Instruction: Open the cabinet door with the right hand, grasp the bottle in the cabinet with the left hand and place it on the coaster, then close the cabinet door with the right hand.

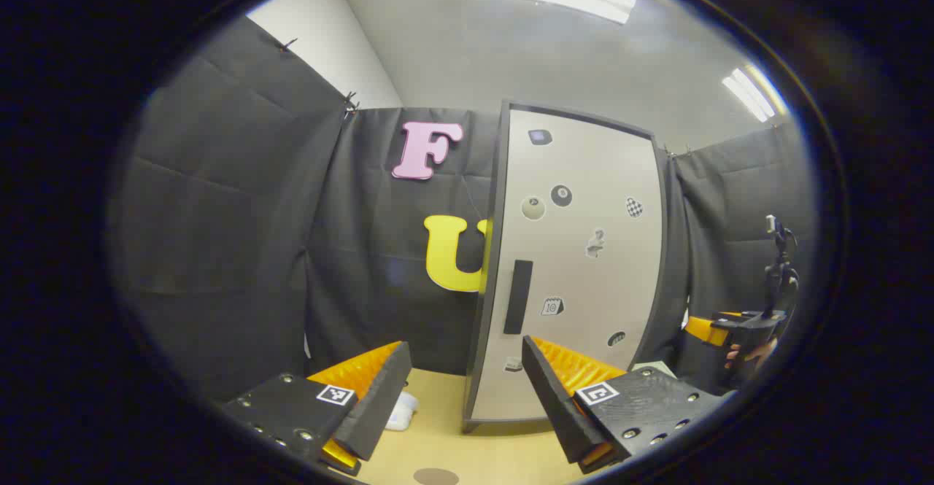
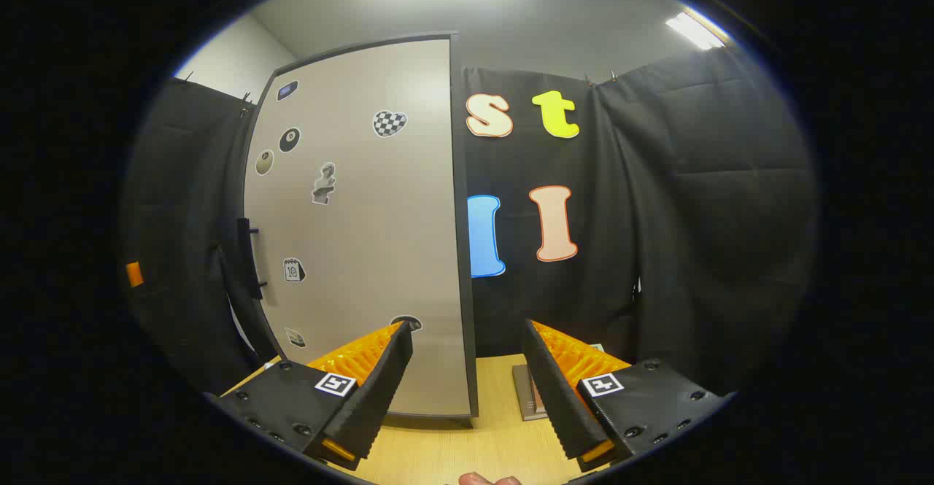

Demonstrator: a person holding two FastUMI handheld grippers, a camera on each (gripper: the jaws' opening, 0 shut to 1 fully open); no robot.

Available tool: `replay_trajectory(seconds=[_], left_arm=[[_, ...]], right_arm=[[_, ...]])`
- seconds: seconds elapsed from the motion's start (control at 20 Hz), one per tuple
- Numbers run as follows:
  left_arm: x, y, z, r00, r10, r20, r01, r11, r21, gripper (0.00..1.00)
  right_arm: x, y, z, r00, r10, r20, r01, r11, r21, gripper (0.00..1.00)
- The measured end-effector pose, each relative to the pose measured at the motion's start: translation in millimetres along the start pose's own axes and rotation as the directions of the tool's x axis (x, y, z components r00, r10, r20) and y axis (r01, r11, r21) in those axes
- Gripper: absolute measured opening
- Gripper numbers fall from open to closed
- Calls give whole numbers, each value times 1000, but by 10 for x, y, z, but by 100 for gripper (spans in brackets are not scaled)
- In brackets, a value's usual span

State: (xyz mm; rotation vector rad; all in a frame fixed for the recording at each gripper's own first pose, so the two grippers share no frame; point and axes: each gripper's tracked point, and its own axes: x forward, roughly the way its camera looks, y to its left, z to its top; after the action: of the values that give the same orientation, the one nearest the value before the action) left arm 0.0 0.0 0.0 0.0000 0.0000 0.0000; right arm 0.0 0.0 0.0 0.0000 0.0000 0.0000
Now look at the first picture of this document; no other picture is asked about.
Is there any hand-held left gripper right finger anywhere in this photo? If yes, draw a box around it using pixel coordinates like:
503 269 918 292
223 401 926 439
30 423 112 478
521 335 730 475

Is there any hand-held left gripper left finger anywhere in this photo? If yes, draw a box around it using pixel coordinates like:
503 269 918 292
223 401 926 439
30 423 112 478
219 341 413 477

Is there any black door handle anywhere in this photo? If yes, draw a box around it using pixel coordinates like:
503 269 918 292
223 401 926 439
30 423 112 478
503 260 533 335

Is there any dark grey cabinet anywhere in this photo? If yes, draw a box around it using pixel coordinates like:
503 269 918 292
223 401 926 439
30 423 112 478
462 100 671 433

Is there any small white plastic case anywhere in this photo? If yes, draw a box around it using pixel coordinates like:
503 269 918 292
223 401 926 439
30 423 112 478
385 392 419 431

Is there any black backdrop cloth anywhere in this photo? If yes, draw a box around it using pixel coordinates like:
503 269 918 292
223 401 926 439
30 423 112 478
108 15 818 406

